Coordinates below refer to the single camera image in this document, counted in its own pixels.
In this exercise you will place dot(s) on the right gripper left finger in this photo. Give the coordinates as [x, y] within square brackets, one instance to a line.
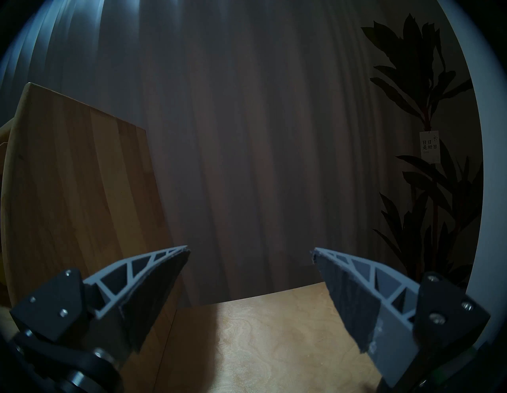
[134, 297]

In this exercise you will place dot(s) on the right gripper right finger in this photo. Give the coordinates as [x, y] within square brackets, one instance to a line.
[356, 301]

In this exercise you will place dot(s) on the tall dark leafy plant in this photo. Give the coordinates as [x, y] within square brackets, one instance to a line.
[427, 99]

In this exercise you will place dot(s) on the wooden storage cabinet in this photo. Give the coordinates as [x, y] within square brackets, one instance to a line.
[79, 190]

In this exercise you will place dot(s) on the white plant tag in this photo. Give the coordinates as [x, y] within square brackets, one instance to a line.
[430, 146]

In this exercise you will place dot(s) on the grey pleated curtain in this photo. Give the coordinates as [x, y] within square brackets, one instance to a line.
[257, 119]

